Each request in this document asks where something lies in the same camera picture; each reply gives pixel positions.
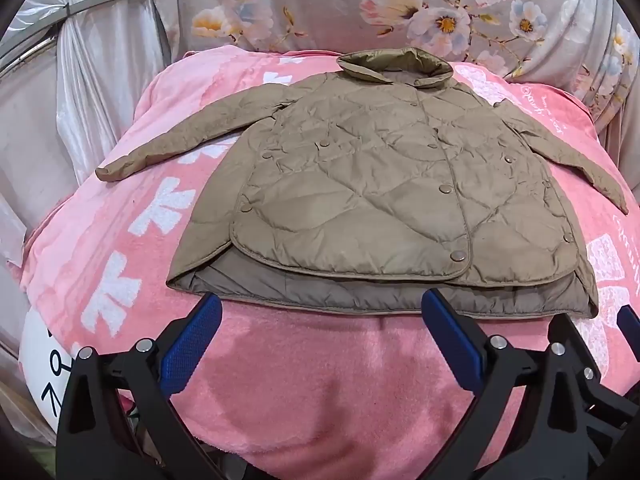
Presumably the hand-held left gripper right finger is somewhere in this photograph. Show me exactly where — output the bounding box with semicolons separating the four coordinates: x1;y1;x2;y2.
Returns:
421;288;621;480

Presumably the pink printed blanket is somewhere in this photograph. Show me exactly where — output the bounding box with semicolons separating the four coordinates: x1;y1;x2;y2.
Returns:
20;45;640;461

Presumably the silver satin curtain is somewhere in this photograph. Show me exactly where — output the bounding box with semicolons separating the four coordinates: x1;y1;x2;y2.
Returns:
0;0;181;271

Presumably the grey metal bar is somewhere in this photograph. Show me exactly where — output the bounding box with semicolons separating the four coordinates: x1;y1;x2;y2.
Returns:
0;0;153;61

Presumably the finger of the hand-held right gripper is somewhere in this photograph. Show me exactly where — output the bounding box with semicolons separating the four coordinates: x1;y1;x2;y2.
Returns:
616;304;640;342
547;312;640;441

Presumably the grey floral blanket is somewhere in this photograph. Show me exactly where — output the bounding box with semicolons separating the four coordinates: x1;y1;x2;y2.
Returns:
150;0;640;171

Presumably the tan quilted jacket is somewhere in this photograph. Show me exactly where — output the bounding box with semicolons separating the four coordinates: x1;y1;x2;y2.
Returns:
96;46;630;320

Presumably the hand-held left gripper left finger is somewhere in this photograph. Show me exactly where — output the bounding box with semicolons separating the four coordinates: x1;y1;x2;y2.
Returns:
55;292;224;480

